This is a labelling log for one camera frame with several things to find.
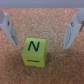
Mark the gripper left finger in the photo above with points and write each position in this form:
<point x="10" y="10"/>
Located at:
<point x="9" y="29"/>

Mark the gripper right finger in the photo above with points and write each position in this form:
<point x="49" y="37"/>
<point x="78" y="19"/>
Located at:
<point x="71" y="32"/>

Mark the yellow block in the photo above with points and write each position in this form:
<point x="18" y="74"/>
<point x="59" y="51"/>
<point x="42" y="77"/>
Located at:
<point x="34" y="52"/>

